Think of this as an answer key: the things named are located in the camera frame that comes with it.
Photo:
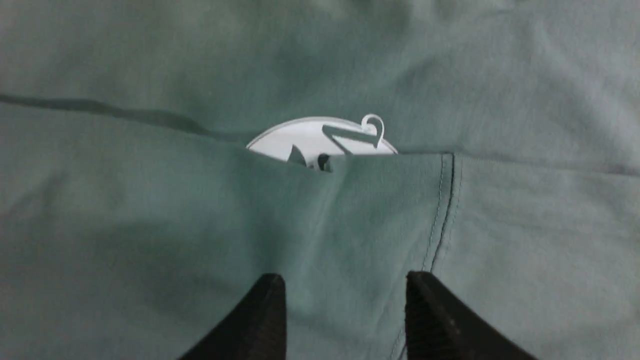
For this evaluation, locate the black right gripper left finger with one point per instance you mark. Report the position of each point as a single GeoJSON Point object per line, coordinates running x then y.
{"type": "Point", "coordinates": [256, 328]}

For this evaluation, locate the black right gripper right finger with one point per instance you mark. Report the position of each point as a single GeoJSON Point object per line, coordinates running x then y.
{"type": "Point", "coordinates": [439, 326]}

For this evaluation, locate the green long-sleeve top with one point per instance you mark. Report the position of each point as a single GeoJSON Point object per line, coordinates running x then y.
{"type": "Point", "coordinates": [158, 156]}

